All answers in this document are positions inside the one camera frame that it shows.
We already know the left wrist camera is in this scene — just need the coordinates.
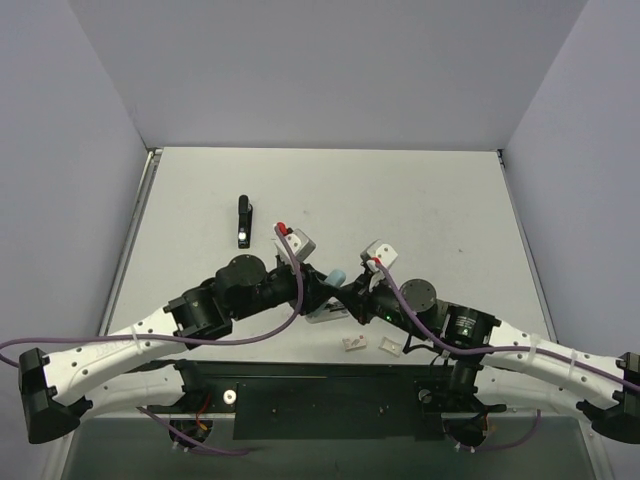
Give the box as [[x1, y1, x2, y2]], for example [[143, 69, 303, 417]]
[[274, 222, 316, 267]]

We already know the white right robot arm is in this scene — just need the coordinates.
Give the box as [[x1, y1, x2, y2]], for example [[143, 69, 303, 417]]
[[329, 269, 639, 444]]

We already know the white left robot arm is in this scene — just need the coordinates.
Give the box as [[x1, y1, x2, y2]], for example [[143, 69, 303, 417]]
[[18, 255, 346, 444]]

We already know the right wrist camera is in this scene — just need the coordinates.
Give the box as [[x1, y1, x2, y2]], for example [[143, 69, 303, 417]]
[[360, 239, 398, 292]]

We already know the red white staple box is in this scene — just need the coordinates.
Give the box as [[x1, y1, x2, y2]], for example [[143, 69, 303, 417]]
[[342, 335, 368, 352]]

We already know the small white staple tray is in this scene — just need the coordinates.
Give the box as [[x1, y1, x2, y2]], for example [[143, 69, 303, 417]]
[[379, 337, 403, 357]]

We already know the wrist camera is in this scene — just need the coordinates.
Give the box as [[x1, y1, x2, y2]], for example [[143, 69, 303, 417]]
[[274, 222, 316, 267], [360, 239, 398, 292]]

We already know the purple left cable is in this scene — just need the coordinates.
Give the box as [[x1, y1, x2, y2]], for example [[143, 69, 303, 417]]
[[0, 224, 307, 369]]

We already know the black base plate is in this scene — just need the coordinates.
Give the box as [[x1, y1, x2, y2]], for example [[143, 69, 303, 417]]
[[138, 360, 506, 440]]

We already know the purple cable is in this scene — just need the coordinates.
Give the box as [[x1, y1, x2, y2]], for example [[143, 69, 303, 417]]
[[0, 224, 307, 369], [369, 259, 640, 394]]

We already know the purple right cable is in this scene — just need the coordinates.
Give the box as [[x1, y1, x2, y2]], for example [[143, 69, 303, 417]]
[[369, 259, 640, 394]]

